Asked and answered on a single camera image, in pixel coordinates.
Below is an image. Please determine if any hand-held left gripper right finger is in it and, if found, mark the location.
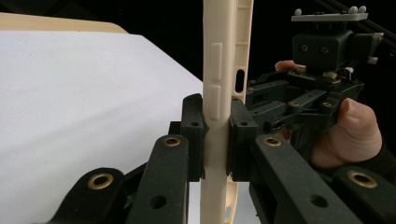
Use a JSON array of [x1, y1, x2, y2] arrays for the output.
[[227, 96, 363, 224]]

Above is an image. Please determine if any white table mat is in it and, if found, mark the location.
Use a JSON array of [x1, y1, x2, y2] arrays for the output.
[[0, 29, 261, 224]]

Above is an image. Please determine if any beige phone case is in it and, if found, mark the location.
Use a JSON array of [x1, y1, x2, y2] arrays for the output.
[[200, 0, 255, 224]]

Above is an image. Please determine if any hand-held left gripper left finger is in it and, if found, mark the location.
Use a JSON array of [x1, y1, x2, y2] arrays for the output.
[[125, 92, 209, 224]]

